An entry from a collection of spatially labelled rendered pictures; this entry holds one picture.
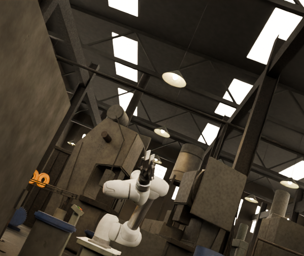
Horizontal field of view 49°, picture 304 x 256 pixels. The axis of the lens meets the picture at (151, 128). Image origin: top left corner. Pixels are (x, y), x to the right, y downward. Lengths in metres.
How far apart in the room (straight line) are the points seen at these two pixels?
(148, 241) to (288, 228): 2.86
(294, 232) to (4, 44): 6.73
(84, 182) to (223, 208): 2.51
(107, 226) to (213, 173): 3.50
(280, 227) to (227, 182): 1.35
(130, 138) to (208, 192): 1.70
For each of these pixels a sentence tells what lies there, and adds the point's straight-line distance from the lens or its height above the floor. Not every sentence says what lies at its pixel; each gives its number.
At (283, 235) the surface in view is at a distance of 6.93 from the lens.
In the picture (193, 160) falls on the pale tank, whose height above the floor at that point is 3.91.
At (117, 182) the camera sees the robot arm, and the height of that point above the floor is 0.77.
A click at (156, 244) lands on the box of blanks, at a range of 5.34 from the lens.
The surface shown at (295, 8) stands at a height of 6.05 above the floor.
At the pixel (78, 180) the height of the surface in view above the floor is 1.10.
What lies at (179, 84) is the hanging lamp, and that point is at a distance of 8.34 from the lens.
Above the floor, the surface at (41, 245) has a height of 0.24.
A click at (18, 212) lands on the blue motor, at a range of 5.47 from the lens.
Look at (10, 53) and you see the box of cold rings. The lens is 0.56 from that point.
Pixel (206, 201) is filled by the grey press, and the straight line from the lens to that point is 6.09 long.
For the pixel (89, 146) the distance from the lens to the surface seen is 6.21.
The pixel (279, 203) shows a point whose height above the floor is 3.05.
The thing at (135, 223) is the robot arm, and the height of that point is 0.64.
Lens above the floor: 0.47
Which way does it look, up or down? 19 degrees up
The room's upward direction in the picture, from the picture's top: 24 degrees clockwise
